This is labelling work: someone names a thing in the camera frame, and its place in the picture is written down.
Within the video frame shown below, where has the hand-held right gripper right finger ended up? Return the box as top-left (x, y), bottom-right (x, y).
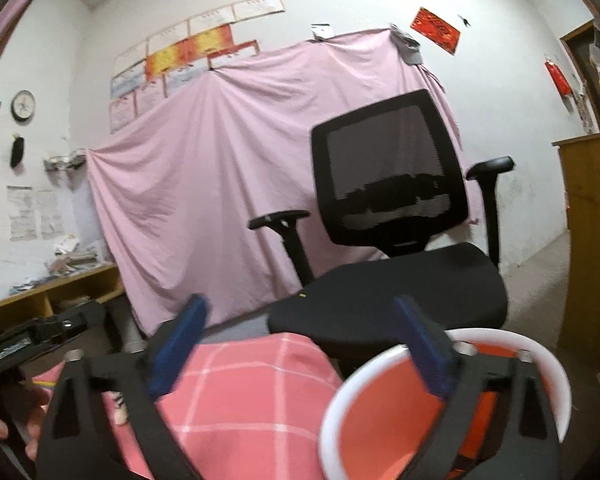
top-left (392, 295), bottom-right (563, 480)

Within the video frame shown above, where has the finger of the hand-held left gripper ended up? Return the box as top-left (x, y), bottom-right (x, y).
top-left (32, 305), bottom-right (107, 345)

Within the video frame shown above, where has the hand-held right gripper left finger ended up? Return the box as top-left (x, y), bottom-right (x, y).
top-left (35, 294), bottom-right (211, 480)

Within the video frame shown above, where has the orange bin with white rim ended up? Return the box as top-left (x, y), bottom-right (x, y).
top-left (319, 327), bottom-right (573, 480)

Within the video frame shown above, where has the wooden shelf unit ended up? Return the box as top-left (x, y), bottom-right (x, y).
top-left (0, 262), bottom-right (126, 331)

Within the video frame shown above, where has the grey metal pole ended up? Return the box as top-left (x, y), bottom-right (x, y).
top-left (121, 305), bottom-right (147, 353)

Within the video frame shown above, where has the pile of papers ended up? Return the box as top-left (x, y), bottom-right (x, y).
top-left (47, 237), bottom-right (112, 278)

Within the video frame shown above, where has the pink checked tablecloth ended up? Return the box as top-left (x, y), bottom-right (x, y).
top-left (30, 334), bottom-right (343, 480)

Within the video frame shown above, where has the pink hanging sheet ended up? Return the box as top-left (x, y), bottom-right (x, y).
top-left (86, 27), bottom-right (480, 336)

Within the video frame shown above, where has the black hanging pouch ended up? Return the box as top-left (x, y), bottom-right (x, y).
top-left (9, 132), bottom-right (26, 169)

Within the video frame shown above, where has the black mesh office chair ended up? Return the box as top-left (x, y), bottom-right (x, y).
top-left (248, 89), bottom-right (516, 376)

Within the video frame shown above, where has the wooden cabinet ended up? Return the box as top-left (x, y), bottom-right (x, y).
top-left (552, 131), bottom-right (600, 391)

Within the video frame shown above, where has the grey tape wad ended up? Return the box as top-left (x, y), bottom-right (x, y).
top-left (390, 22), bottom-right (425, 66)

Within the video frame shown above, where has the red hanging ornament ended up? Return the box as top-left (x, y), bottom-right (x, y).
top-left (544, 54), bottom-right (574, 97)

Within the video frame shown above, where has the pink curtain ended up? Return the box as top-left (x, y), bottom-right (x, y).
top-left (0, 0), bottom-right (51, 86)

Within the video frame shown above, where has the white wall calendar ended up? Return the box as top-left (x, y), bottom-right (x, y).
top-left (7, 186), bottom-right (35, 241)

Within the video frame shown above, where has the wire wall rack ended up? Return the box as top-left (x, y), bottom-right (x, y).
top-left (43, 148), bottom-right (87, 173)

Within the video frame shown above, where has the round wall clock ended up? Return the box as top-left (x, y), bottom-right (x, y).
top-left (11, 90), bottom-right (37, 122)

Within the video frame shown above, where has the group of wall certificates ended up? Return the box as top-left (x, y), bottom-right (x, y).
top-left (109, 0), bottom-right (287, 135)

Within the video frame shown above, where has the red wall poster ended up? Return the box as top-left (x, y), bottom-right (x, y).
top-left (411, 6), bottom-right (461, 54)

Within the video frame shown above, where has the wooden door frame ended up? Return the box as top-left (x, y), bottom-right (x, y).
top-left (560, 19), bottom-right (600, 136)

